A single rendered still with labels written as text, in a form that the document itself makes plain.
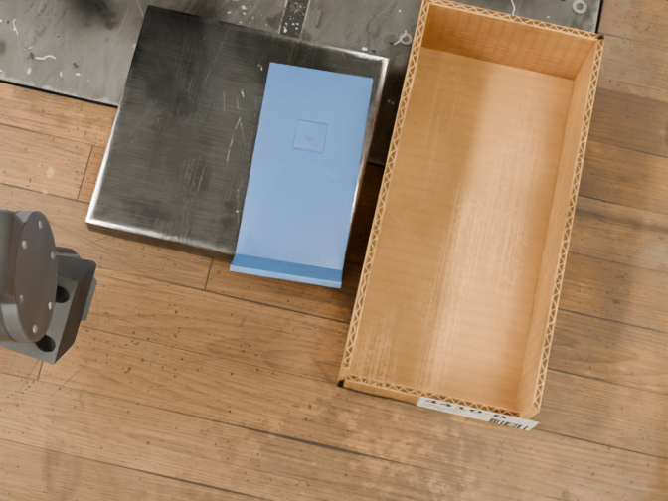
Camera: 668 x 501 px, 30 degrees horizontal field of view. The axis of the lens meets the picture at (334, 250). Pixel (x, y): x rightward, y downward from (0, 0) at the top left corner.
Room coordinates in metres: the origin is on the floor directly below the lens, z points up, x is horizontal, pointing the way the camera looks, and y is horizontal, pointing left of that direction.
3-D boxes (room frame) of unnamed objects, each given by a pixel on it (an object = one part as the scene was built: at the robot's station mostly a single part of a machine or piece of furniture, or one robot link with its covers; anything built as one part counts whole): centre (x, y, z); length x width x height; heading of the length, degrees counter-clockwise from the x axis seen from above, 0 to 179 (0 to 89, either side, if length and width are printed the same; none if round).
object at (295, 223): (0.27, 0.03, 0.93); 0.15 x 0.07 x 0.03; 0
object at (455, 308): (0.26, -0.09, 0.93); 0.25 x 0.13 x 0.08; 176
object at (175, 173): (0.29, 0.07, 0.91); 0.17 x 0.16 x 0.02; 86
